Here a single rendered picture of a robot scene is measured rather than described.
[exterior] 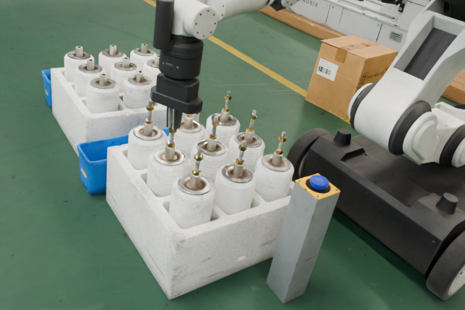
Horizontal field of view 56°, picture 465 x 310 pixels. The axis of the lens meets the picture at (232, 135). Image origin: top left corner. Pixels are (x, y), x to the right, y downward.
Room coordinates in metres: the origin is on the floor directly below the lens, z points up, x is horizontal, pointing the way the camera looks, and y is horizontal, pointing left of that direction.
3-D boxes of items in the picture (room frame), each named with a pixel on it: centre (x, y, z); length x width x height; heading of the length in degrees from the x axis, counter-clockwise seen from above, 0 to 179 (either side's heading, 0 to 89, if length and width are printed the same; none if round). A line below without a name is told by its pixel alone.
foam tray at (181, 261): (0.94, 0.05, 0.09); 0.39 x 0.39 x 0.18; 40
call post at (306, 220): (0.77, -0.20, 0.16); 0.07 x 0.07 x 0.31; 40
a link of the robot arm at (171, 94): (0.87, 0.14, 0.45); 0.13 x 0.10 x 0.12; 69
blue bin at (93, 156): (1.10, 0.29, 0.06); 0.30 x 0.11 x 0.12; 130
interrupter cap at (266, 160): (0.93, -0.12, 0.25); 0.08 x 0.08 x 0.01
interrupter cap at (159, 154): (0.87, 0.14, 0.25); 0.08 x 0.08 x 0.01
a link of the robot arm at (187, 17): (0.85, 0.14, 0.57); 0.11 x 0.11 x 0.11; 50
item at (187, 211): (0.78, 0.06, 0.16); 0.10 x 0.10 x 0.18
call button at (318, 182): (0.77, -0.20, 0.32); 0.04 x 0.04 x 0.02
